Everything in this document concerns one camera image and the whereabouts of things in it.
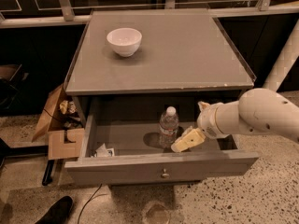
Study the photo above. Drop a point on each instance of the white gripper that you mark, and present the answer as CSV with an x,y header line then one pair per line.
x,y
206,120

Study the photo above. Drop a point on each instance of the clear plastic water bottle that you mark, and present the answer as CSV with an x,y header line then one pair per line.
x,y
168,127

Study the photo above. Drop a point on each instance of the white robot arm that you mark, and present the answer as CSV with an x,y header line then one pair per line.
x,y
257,111

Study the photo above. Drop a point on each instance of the metal drawer knob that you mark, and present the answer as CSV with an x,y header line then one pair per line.
x,y
165,174

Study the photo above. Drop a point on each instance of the open grey top drawer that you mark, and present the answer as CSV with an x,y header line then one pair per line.
x,y
130,125

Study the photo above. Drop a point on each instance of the grey wooden nightstand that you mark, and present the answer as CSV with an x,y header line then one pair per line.
x,y
181,50

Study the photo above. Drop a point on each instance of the crumpled white paper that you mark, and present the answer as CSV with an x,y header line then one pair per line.
x,y
103,151

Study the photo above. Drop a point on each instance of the white ceramic bowl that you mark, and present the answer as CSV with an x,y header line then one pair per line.
x,y
124,41

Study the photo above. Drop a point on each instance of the open cardboard box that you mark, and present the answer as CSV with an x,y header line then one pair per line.
x,y
63,143

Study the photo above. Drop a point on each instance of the black shoe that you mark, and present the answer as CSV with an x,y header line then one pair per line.
x,y
58,213

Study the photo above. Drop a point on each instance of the metal window railing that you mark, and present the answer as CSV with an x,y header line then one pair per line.
x,y
37,13

